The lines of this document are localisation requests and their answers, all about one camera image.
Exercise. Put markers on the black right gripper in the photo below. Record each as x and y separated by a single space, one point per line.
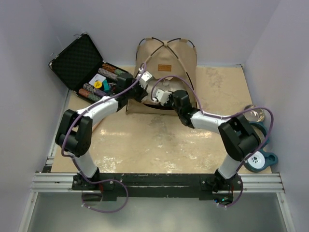
167 104

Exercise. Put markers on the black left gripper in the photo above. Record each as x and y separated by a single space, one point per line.
143 92

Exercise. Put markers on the beige fabric pet tent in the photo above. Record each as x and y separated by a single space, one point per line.
166 72

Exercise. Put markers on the clear glass bowl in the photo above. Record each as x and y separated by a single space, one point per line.
255 115

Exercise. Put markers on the white fluffy pillow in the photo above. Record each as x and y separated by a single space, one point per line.
165 85

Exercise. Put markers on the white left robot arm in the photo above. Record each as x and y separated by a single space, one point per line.
74 134

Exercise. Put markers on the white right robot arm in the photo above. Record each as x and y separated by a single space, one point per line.
238 136

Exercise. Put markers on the green chip stack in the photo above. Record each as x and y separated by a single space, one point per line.
119 72

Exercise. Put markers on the grey chip stack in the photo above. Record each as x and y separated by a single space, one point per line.
109 75

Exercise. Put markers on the yellow round sticker card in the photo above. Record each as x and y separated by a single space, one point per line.
98 84

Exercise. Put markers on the brown chip stack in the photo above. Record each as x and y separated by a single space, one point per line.
108 67

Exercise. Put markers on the black poker chip case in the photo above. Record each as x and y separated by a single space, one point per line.
77 67

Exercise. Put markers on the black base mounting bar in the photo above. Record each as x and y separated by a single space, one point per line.
114 185

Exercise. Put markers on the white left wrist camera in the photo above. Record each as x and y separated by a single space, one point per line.
144 78

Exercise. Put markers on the aluminium frame rail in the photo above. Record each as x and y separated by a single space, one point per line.
135 202

